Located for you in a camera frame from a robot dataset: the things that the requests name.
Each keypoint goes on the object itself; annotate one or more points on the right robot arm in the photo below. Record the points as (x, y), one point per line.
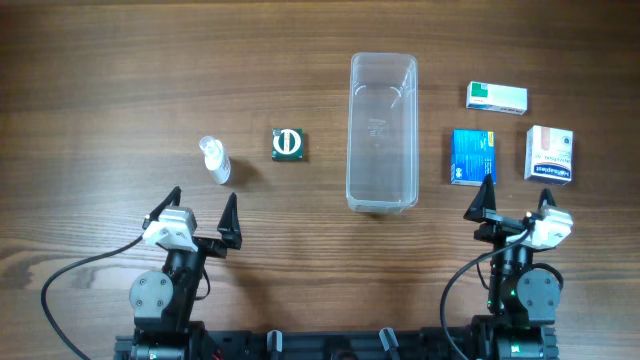
(523, 295)

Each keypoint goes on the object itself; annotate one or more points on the white green medicine box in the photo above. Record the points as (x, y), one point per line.
(497, 98)

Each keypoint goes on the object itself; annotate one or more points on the clear plastic container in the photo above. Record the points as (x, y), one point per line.
(383, 152)

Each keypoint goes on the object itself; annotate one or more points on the white spray bottle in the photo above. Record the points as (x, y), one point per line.
(216, 159)

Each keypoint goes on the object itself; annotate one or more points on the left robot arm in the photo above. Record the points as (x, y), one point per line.
(163, 300)

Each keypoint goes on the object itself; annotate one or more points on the dark green small box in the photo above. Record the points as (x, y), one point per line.
(287, 144)

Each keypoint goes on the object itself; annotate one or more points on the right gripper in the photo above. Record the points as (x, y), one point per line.
(507, 220)

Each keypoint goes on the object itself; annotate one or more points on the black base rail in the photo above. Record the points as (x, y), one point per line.
(426, 343)

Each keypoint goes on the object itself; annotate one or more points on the blue medicine box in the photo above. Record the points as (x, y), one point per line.
(473, 157)

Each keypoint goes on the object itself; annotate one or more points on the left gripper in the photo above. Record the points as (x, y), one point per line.
(206, 243)

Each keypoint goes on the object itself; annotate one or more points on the white Hansaplast plaster box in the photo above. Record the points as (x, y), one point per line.
(549, 155)

